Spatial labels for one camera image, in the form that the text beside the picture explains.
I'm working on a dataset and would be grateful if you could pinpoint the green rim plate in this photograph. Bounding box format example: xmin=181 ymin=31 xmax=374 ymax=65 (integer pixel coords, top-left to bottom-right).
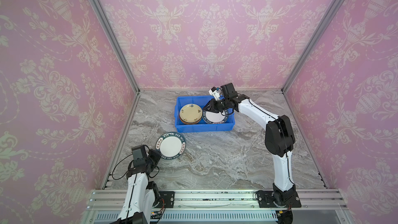
xmin=202 ymin=110 xmax=229 ymax=124
xmin=155 ymin=132 xmax=186 ymax=160

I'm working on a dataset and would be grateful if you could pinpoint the cream floral plate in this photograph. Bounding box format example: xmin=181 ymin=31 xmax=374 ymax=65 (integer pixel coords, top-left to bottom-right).
xmin=179 ymin=104 xmax=203 ymax=122

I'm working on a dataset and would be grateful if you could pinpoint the teal patterned plate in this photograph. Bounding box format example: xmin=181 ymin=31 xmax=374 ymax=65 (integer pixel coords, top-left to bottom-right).
xmin=180 ymin=120 xmax=201 ymax=125

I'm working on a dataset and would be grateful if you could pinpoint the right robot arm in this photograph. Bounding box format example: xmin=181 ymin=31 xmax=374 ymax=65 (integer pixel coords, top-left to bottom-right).
xmin=203 ymin=83 xmax=301 ymax=207

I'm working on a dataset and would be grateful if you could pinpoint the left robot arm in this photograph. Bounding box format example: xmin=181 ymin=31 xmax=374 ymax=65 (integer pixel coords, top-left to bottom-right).
xmin=114 ymin=145 xmax=161 ymax=224

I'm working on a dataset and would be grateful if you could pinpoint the blue plastic bin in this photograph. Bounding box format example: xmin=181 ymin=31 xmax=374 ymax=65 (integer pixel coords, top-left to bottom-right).
xmin=174 ymin=95 xmax=235 ymax=133

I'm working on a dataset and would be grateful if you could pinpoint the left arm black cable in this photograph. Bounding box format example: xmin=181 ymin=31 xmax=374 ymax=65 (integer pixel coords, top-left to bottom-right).
xmin=111 ymin=153 xmax=134 ymax=181

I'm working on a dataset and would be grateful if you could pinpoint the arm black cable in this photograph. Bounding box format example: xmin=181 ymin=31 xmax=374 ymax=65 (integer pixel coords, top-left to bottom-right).
xmin=111 ymin=153 xmax=134 ymax=181
xmin=248 ymin=99 xmax=294 ymax=184

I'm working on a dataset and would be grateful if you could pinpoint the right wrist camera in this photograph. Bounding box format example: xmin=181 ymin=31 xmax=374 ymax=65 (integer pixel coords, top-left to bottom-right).
xmin=208 ymin=87 xmax=222 ymax=101

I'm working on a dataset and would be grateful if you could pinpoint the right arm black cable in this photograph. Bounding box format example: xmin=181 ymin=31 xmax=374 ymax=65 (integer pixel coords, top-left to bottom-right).
xmin=248 ymin=99 xmax=294 ymax=184

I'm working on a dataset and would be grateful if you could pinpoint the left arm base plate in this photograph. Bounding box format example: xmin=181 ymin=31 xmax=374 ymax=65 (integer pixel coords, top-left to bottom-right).
xmin=152 ymin=190 xmax=175 ymax=208

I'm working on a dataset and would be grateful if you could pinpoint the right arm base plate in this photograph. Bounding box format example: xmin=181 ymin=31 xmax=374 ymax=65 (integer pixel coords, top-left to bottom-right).
xmin=255 ymin=189 xmax=302 ymax=208

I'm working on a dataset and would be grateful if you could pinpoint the aluminium front rail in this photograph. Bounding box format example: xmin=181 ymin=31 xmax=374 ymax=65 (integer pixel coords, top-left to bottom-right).
xmin=80 ymin=188 xmax=352 ymax=224

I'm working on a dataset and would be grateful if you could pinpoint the right aluminium corner post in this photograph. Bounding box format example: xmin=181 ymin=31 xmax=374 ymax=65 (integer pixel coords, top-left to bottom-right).
xmin=281 ymin=0 xmax=344 ymax=95

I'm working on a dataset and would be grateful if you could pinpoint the aluminium corner post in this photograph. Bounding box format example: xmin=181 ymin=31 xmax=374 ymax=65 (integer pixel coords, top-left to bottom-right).
xmin=89 ymin=0 xmax=140 ymax=95
xmin=281 ymin=0 xmax=344 ymax=95

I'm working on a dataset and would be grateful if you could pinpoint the left aluminium corner post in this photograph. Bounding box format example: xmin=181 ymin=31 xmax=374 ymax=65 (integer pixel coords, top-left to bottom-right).
xmin=89 ymin=0 xmax=140 ymax=95

